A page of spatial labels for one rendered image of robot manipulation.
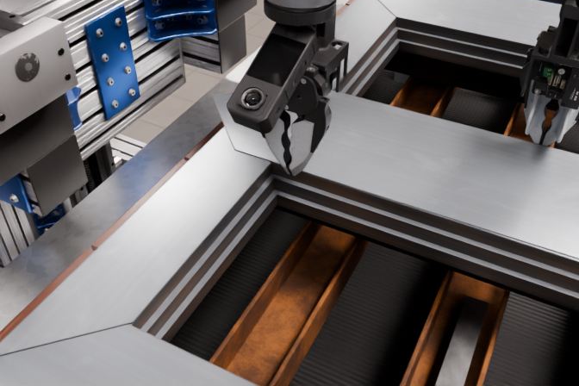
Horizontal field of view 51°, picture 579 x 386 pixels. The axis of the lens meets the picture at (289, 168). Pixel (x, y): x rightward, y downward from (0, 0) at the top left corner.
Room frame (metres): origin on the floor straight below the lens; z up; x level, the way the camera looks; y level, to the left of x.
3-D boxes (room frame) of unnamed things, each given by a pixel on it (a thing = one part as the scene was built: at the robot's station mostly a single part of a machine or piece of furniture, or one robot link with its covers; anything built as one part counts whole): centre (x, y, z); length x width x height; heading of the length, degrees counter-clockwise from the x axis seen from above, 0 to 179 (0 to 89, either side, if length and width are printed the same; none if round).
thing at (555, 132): (0.59, -0.32, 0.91); 0.06 x 0.03 x 0.09; 153
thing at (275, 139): (0.58, 0.00, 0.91); 0.06 x 0.03 x 0.09; 153
